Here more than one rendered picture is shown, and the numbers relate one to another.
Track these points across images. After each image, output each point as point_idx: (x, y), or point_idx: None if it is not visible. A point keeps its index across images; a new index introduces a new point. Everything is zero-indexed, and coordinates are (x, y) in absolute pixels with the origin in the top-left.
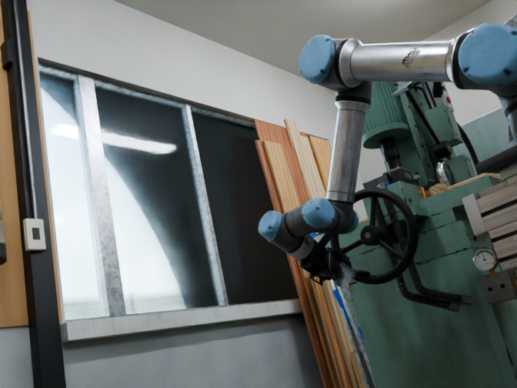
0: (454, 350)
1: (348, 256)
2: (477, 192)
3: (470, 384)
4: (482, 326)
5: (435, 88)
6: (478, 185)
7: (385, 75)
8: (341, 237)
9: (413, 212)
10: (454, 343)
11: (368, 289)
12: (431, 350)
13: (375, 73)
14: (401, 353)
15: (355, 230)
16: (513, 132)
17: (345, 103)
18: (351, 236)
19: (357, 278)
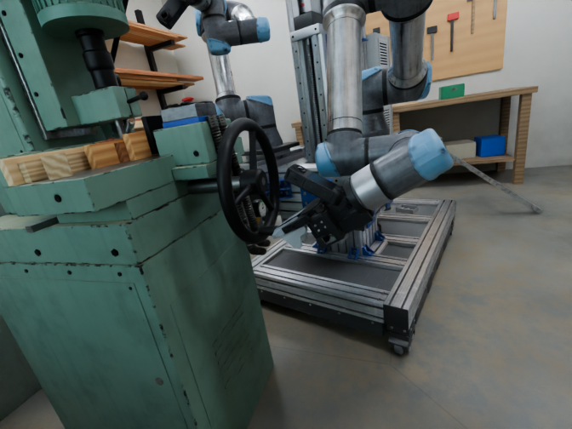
0: (236, 295)
1: (136, 216)
2: (237, 149)
3: (244, 317)
4: (246, 265)
5: (174, 16)
6: (237, 143)
7: (417, 42)
8: (122, 182)
9: (241, 159)
10: (235, 288)
11: (168, 263)
12: (224, 306)
13: (419, 35)
14: (204, 327)
15: (142, 172)
16: (381, 125)
17: (363, 20)
18: (137, 181)
19: (254, 238)
